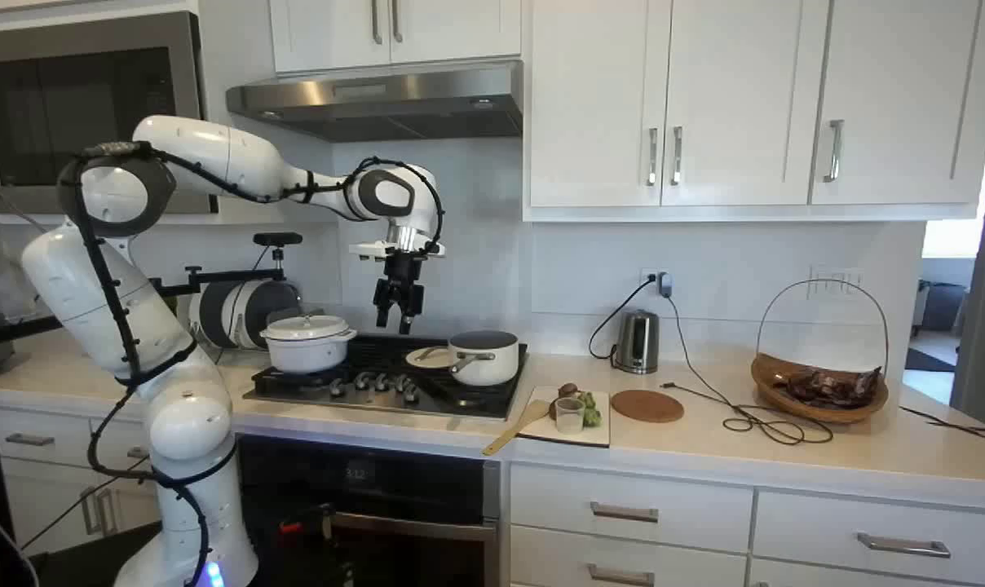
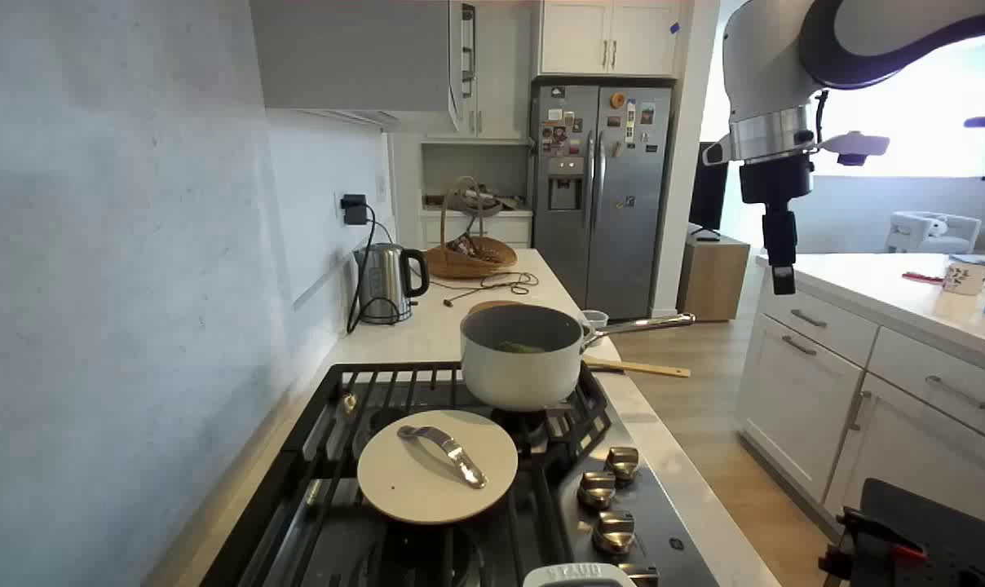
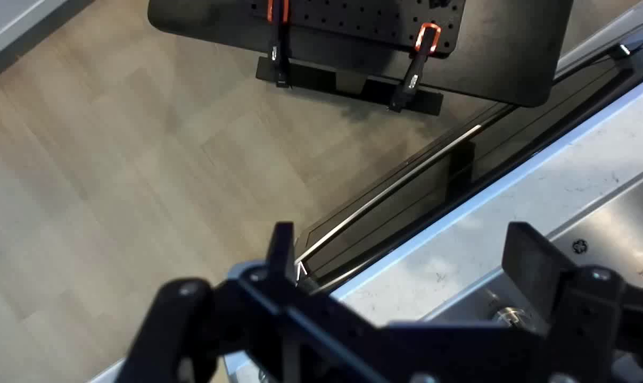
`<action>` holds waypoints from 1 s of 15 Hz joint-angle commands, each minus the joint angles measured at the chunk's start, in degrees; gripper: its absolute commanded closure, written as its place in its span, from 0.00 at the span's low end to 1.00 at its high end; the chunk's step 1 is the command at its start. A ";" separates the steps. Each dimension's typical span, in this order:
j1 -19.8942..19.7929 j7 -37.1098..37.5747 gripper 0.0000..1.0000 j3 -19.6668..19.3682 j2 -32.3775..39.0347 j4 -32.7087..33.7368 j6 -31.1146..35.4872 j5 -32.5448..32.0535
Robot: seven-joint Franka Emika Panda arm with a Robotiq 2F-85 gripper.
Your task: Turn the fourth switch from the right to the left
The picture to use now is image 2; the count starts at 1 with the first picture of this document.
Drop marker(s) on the stainless steel refrigerator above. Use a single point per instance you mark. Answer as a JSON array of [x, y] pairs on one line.
[[602, 155]]

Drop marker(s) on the wooden wire basket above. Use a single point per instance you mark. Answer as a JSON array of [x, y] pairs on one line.
[[471, 255]]

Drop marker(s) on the white mug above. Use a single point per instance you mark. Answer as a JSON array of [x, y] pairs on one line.
[[964, 275]]

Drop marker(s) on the white lidded pot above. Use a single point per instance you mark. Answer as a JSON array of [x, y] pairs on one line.
[[577, 574]]

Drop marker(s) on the white upper cabinets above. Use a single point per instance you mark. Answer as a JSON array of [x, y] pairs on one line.
[[607, 37]]

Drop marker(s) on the wooden spoon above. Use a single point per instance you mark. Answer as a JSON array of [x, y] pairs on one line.
[[638, 367]]

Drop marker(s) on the white island cabinets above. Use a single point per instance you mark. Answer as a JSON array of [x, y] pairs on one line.
[[869, 369]]

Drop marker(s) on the beige pot lid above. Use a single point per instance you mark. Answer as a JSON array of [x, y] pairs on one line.
[[411, 480]]

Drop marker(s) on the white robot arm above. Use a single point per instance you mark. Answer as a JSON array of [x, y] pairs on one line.
[[778, 54]]

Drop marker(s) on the black gas stove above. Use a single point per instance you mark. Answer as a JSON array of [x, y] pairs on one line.
[[311, 526]]

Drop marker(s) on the stove knob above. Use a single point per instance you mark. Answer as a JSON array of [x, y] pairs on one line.
[[641, 574], [616, 537], [624, 463], [597, 489]]

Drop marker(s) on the cardboard box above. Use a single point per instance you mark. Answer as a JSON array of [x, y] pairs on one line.
[[711, 279]]

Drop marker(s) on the white saucepan with handle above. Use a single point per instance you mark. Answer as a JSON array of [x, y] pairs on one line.
[[524, 357]]

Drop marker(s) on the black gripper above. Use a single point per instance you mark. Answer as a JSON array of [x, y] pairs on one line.
[[778, 183]]

